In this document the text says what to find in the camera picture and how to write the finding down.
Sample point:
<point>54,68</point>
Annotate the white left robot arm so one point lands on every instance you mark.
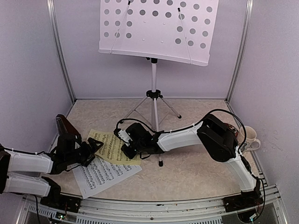
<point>13,166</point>

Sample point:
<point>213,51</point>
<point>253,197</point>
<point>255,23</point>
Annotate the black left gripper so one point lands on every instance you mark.
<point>89,151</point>

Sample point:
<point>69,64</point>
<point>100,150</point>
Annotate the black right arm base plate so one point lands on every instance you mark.
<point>240,202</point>

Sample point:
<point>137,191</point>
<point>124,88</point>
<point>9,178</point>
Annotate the floral ceramic mug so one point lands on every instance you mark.
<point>251,143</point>

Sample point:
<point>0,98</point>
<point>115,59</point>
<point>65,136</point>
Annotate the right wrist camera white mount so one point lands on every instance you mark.
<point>122,135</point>

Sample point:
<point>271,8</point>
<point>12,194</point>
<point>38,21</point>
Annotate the left aluminium corner post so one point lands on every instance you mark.
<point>59,50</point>

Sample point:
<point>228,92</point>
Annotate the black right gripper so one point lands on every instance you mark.
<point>129,154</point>

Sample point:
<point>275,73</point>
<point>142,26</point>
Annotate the yellow sheet music page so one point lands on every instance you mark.
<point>111,150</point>

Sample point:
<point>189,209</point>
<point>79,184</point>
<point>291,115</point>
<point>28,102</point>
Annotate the white perforated music stand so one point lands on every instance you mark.
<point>173,30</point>

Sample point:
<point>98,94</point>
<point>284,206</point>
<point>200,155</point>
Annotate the aluminium front rail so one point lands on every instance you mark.
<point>100,211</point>

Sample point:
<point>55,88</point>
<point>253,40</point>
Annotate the white sheet music page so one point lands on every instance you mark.
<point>100,175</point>

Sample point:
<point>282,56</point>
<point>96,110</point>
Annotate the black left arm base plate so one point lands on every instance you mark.
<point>60,204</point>

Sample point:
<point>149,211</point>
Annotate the red floral coaster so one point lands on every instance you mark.
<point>233,129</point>

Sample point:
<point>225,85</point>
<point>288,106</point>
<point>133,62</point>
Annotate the brown wooden metronome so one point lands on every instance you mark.
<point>65,127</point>

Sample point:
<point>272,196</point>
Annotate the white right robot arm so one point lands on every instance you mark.
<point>217,138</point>

